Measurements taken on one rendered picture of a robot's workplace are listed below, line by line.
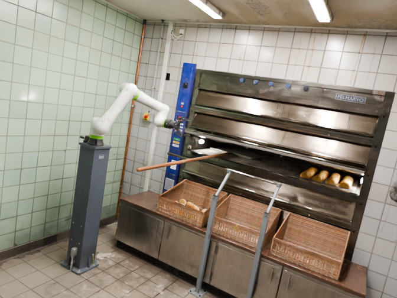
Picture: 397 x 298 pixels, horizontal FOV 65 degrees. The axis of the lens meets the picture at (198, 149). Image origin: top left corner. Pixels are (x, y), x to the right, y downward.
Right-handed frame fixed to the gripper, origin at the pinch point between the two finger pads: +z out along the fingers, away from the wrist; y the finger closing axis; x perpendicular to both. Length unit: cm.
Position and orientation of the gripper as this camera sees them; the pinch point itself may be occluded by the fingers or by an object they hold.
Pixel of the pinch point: (189, 128)
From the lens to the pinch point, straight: 294.3
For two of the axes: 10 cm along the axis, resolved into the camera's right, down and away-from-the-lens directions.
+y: -1.8, 9.7, 1.4
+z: 8.7, 2.2, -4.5
